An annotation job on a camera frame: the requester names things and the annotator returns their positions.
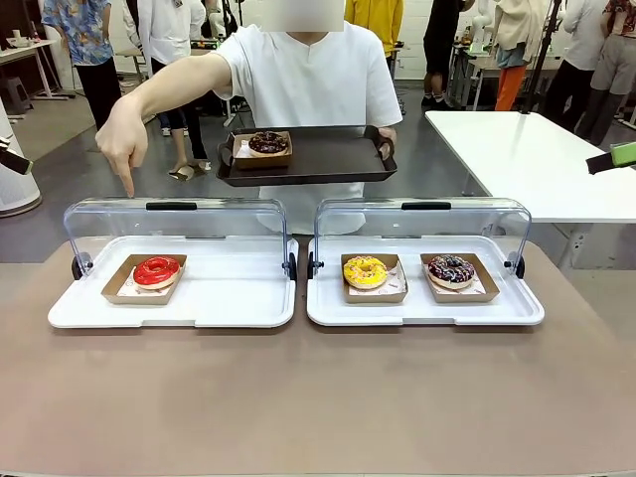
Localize dark brown serving tray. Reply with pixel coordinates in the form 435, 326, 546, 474
216, 124, 399, 189

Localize person's right forearm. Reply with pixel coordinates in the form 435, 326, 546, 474
111, 51, 236, 131

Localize red glazed donut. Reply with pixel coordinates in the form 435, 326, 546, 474
132, 255, 182, 292

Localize yellow sprinkled donut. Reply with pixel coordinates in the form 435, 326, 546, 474
343, 254, 389, 290

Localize person in white shirt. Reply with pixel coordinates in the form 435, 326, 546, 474
213, 19, 404, 236

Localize person's right hand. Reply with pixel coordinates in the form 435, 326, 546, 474
94, 95, 150, 200

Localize person's left hand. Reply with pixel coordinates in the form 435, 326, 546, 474
378, 126, 399, 162

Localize grey plastic stool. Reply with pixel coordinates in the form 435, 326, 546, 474
0, 77, 34, 113

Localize bystander in khaki shorts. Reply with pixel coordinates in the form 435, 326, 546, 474
575, 0, 636, 146

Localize white background desk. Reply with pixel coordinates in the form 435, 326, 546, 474
0, 35, 77, 121

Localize white side table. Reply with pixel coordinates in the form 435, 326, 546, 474
425, 109, 636, 270

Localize bystander white shirt dark trousers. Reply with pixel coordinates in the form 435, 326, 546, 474
540, 0, 608, 133

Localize black tripod pole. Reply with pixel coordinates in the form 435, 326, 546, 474
518, 0, 565, 115

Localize bystander with orange trousers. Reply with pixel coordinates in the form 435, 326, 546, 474
493, 0, 549, 112

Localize bystander in blue floral shirt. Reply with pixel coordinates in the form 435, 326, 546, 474
41, 0, 124, 131

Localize clear hinged display lid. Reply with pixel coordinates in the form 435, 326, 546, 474
307, 197, 534, 281
63, 197, 299, 282

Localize bystander white shirt black trousers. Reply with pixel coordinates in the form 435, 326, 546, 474
135, 0, 212, 174

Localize bystander in black clothes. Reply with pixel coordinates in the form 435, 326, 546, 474
420, 0, 474, 109

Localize white display tray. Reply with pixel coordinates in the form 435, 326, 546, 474
48, 236, 299, 329
306, 236, 546, 328

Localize bystander in yellow top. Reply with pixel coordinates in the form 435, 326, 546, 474
344, 0, 405, 57

